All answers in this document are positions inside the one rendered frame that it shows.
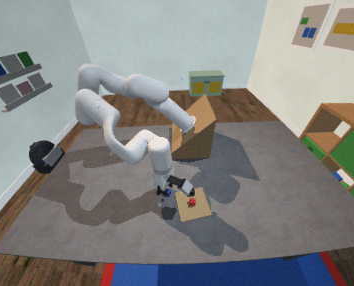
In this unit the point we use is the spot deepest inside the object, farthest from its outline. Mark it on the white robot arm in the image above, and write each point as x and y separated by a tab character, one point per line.
89	104

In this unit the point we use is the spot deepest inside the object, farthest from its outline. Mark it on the tan flat mat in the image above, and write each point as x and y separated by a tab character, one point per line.
187	212

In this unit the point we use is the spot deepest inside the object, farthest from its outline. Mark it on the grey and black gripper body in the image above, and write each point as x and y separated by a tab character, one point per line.
160	180

